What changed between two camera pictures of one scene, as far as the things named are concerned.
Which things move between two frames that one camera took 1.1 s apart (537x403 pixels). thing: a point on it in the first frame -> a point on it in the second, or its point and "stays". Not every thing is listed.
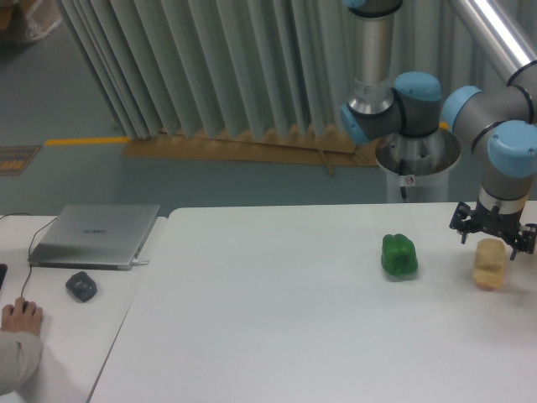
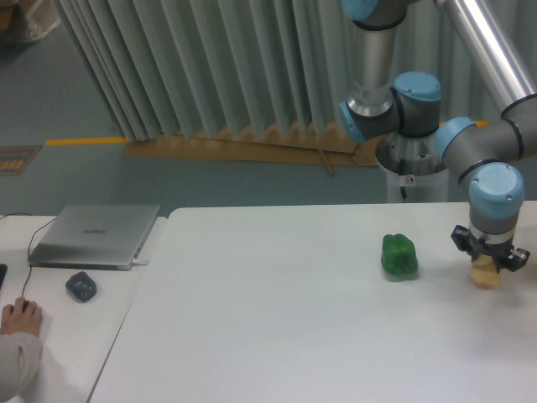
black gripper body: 506,225 -> 477,246
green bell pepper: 398,257 stays
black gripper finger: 462,211 -> 461,238
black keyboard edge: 3,269 stays
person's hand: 23,316 stays
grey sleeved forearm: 21,356 stays
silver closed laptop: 103,237 stays
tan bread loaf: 489,264 stays
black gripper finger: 526,239 -> 513,261
